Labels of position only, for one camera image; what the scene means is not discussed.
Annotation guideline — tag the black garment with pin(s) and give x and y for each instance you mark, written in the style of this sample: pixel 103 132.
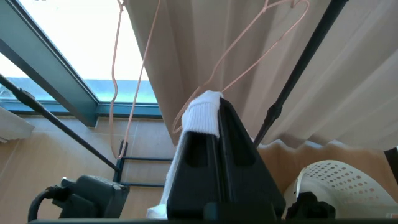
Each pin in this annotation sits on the black garment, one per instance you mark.
pixel 308 207

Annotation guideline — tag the pink clothes hanger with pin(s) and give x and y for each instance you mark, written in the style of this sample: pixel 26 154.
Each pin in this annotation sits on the pink clothes hanger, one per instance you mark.
pixel 115 90
pixel 248 67

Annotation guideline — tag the beige curtain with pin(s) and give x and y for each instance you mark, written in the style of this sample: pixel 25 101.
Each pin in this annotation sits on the beige curtain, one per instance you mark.
pixel 12 127
pixel 342 77

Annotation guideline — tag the white laundry basket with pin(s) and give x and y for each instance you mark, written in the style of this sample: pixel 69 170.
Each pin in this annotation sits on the white laundry basket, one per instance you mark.
pixel 342 183

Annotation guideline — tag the black clothes rack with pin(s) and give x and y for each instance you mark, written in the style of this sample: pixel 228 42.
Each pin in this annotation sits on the black clothes rack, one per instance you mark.
pixel 298 71

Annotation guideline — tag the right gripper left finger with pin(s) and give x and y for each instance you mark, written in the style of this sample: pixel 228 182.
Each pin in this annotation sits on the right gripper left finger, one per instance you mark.
pixel 196 186

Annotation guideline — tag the white garment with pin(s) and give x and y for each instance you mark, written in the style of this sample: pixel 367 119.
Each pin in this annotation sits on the white garment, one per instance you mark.
pixel 202 115

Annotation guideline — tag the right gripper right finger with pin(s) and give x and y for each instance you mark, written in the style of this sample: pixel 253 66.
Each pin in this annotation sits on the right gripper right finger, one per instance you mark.
pixel 255 186

